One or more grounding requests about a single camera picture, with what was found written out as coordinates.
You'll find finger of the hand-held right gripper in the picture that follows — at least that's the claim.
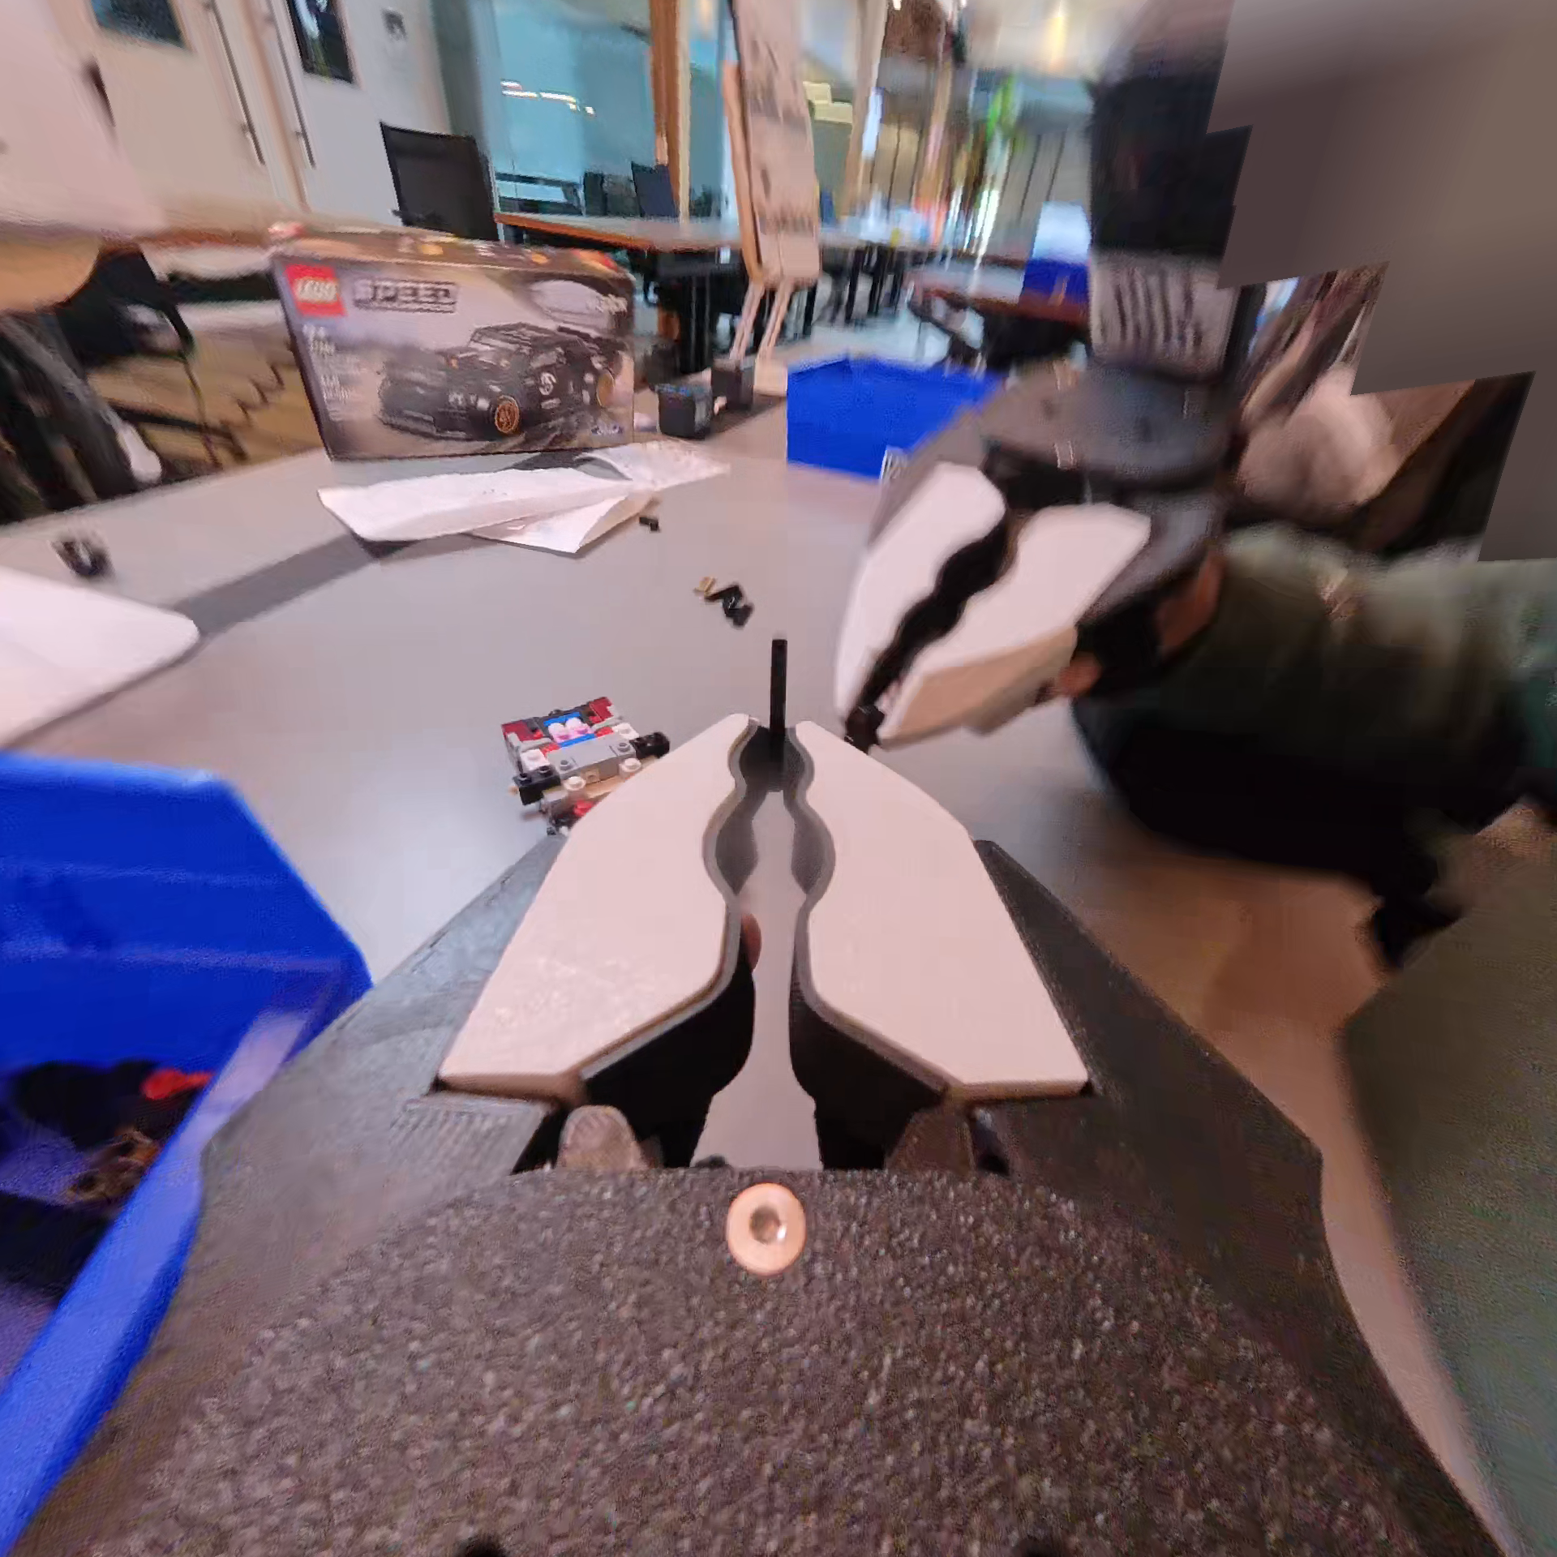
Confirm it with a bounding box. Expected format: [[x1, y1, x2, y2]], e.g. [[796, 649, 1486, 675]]
[[872, 499, 1154, 743], [841, 464, 1007, 719]]

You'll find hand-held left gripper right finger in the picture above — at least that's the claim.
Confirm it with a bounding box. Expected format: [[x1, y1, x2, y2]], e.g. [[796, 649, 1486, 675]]
[[792, 721, 1093, 1109]]

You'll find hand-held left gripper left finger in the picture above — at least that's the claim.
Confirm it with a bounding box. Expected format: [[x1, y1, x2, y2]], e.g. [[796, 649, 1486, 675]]
[[440, 714, 761, 1101]]

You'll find brick car model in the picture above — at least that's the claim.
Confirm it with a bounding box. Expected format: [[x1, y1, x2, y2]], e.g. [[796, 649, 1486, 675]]
[[499, 699, 672, 818]]

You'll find large blue plastic bin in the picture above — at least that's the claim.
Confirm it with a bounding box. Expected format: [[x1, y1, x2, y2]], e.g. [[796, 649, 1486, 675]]
[[0, 755, 372, 1522]]

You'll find person's right forearm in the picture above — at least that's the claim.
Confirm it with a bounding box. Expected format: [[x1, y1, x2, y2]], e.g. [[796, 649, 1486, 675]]
[[1083, 525, 1536, 805]]

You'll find toy car set box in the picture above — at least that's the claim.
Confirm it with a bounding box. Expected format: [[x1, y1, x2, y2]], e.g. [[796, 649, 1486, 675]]
[[270, 232, 648, 464]]

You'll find small blue bin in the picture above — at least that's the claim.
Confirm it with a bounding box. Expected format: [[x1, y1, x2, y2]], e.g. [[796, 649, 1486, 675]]
[[787, 354, 1006, 480], [1024, 208, 1098, 306]]

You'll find white sticker sheet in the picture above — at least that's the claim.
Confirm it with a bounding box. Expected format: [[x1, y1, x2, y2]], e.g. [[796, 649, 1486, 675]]
[[574, 439, 733, 495]]

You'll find white numbered paper bag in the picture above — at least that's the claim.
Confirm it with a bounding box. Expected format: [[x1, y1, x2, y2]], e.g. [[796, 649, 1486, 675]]
[[318, 464, 659, 549]]

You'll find standing sign board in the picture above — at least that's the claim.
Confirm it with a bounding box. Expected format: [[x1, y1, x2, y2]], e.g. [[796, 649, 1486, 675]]
[[727, 0, 829, 289]]

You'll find long black brick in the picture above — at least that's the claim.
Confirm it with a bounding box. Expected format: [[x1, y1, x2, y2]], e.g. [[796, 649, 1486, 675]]
[[62, 1133, 160, 1211]]

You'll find person's torso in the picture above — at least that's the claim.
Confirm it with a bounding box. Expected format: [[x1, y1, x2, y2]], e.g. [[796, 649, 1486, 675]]
[[1339, 840, 1557, 1557]]

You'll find white book stand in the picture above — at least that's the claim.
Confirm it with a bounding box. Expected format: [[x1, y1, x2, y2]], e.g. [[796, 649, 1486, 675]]
[[0, 565, 203, 743]]

